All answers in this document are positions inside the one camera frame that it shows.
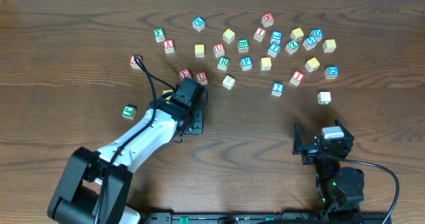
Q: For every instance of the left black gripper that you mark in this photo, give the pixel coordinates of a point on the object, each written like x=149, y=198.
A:
x=198, y=126

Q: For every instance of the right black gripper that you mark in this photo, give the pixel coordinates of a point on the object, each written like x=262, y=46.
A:
x=312, y=150

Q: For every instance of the red E block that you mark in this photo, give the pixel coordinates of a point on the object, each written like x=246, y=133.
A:
x=185, y=73

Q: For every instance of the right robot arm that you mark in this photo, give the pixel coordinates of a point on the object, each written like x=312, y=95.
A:
x=341, y=189

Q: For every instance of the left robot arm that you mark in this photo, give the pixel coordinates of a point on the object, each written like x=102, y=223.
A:
x=94, y=186

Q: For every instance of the yellow block near left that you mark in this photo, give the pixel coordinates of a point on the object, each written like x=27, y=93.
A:
x=169, y=92

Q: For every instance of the red U block lower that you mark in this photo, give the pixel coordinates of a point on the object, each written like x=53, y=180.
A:
x=201, y=78

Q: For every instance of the red u block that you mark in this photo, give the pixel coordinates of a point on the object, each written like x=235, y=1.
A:
x=201, y=78
x=219, y=50

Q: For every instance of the plain L block green 7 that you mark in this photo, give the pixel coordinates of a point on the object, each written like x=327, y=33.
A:
x=324, y=98

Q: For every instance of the plain K block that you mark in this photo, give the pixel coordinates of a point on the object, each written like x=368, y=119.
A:
x=229, y=82

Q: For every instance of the green R block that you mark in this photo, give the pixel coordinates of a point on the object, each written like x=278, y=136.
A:
x=223, y=63

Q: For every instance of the yellow block centre left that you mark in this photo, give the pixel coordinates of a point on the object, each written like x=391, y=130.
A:
x=199, y=50

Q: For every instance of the green J block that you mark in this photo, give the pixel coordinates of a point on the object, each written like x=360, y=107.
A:
x=129, y=112

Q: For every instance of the red U block upper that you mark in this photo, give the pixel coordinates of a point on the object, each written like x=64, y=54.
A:
x=219, y=50

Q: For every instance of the red I block lower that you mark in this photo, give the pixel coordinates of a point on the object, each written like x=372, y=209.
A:
x=297, y=78

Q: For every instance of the red i block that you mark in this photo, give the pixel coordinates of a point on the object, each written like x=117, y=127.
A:
x=297, y=78
x=259, y=34

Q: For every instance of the red A block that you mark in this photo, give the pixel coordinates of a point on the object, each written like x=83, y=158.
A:
x=133, y=63

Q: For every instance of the blue D block lower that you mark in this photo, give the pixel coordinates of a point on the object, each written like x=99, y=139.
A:
x=331, y=72

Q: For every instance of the blue d block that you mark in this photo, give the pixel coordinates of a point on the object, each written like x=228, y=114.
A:
x=317, y=34
x=331, y=72

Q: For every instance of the blue 2 block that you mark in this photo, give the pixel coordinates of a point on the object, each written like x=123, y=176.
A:
x=277, y=89

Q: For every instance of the green F block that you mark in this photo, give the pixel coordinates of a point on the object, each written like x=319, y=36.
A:
x=159, y=35

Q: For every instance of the blue P block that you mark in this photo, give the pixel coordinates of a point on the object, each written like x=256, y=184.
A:
x=246, y=63

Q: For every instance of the yellow K block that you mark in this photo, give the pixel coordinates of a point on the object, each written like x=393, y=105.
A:
x=312, y=64

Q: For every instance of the yellow block top centre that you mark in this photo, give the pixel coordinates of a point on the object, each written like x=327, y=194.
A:
x=229, y=36

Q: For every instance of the green B block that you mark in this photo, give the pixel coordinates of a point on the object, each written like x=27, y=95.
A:
x=243, y=45

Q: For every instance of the blue X block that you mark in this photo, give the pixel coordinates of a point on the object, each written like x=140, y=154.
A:
x=198, y=24

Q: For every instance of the yellow S block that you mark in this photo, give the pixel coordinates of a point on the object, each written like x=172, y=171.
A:
x=265, y=63

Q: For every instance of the yellow B block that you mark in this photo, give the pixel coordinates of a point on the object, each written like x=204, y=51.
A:
x=329, y=45

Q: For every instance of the blue 5 block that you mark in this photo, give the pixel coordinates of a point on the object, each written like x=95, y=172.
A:
x=309, y=43

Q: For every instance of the green Z block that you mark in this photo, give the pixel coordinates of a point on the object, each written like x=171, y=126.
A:
x=292, y=47

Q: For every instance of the red I block upper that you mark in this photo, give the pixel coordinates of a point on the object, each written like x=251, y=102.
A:
x=259, y=34

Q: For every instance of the blue T block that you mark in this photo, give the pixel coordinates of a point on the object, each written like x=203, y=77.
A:
x=274, y=49

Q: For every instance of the blue D block upper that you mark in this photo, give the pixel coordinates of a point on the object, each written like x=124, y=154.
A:
x=317, y=34

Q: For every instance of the yellow block top right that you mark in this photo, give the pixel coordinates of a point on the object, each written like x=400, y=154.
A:
x=297, y=34

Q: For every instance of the blue L block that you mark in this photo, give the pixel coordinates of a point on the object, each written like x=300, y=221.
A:
x=276, y=37

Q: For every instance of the red H block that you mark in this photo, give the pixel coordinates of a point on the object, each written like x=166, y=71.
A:
x=267, y=20

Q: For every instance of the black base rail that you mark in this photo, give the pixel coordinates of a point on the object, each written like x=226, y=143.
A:
x=291, y=216

